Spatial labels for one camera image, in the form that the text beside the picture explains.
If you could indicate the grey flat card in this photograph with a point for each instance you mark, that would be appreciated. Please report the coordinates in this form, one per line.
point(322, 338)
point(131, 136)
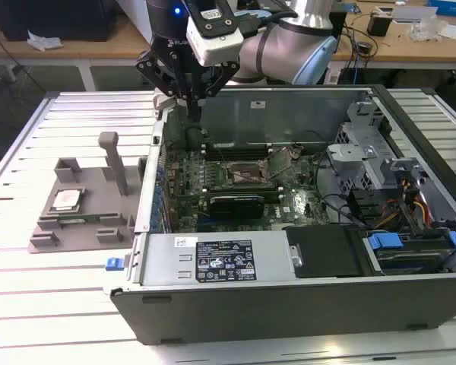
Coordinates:
point(414, 14)

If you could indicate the hard disk in blue carrier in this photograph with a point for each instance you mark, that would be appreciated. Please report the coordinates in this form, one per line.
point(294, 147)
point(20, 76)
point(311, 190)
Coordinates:
point(384, 240)

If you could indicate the thin locking lever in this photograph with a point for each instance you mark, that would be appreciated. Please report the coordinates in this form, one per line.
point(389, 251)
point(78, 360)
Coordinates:
point(220, 156)

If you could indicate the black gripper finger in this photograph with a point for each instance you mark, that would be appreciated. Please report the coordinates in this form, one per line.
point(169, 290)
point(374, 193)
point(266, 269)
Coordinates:
point(220, 78)
point(159, 74)

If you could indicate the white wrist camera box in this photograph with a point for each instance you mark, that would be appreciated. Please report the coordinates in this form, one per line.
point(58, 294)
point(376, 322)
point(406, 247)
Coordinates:
point(218, 42)

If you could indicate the wooden desk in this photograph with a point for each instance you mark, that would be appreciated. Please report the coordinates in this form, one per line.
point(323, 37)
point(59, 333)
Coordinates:
point(80, 51)
point(403, 49)

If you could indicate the green RAM stick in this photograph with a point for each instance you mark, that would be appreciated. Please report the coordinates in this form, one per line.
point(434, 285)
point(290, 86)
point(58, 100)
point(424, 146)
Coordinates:
point(80, 218)

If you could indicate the small black box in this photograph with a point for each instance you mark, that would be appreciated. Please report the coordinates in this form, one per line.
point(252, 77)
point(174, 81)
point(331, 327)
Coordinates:
point(379, 24)

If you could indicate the grey parts rack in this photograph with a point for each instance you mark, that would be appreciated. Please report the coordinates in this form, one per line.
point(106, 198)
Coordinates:
point(93, 182)

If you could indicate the tall black box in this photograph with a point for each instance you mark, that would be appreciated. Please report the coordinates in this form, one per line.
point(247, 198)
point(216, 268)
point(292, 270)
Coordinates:
point(338, 23)

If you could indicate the grey case latch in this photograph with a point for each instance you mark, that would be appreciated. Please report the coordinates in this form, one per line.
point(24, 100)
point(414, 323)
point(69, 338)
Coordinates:
point(161, 102)

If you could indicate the silver CPU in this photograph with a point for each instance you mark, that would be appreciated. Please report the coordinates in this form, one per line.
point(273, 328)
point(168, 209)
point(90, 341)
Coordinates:
point(67, 198)

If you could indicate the black plastic panel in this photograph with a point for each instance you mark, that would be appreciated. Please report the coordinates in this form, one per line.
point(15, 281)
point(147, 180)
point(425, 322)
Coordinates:
point(323, 251)

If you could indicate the black open PC case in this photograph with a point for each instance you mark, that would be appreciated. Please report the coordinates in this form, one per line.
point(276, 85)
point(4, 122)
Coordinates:
point(289, 315)

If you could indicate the black graphics card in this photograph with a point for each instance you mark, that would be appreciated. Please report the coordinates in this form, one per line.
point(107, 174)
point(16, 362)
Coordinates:
point(235, 207)

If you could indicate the CPU socket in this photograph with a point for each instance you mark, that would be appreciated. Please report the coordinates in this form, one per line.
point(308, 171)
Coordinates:
point(245, 167)

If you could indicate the crumpled white paper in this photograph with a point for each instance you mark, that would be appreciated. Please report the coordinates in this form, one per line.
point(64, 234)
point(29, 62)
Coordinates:
point(45, 42)

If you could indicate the blue carton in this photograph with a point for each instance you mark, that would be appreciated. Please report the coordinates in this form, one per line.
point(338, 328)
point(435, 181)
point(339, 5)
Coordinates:
point(452, 7)

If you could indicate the clear plastic bag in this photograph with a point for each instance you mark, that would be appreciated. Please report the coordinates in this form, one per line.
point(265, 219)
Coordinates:
point(425, 30)

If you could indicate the large black box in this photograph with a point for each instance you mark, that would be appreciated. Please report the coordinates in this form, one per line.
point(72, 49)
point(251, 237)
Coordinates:
point(61, 19)

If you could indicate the small blue case latch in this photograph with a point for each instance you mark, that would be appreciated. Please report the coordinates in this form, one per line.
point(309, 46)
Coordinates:
point(114, 264)

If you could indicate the grey power supply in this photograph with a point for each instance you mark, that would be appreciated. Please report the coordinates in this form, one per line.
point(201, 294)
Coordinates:
point(163, 266)

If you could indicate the green motherboard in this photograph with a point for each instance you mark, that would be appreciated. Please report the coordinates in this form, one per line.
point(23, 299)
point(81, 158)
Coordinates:
point(300, 205)

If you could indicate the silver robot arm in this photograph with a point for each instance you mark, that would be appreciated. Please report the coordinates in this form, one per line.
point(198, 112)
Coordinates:
point(289, 42)

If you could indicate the metal drive cage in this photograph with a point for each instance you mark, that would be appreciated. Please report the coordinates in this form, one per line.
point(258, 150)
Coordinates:
point(359, 133)

